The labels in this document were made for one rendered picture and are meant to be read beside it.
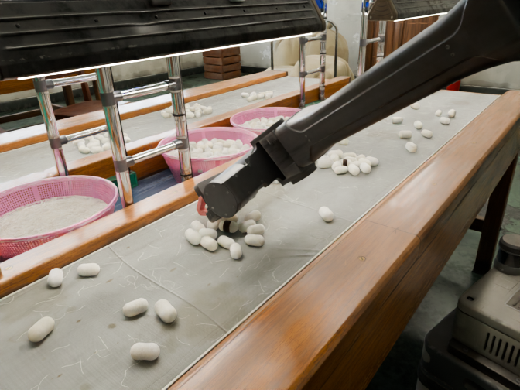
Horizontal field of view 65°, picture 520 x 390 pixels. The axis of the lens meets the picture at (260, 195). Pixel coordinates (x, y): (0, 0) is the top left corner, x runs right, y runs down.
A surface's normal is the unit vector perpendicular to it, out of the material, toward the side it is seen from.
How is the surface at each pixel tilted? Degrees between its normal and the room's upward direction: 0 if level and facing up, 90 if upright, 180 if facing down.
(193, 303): 0
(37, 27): 58
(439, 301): 0
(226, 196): 96
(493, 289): 0
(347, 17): 90
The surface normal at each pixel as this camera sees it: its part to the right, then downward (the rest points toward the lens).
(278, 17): 0.64, -0.28
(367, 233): -0.04, -0.90
